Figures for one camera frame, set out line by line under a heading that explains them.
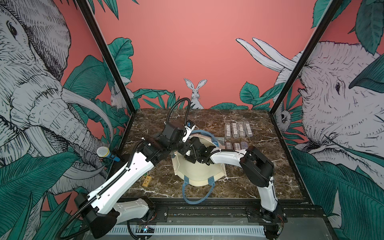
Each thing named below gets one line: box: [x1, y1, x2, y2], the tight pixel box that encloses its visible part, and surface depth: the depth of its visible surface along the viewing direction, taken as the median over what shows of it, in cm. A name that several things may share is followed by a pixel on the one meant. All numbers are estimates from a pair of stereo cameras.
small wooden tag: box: [142, 175, 152, 187], surface depth 85 cm
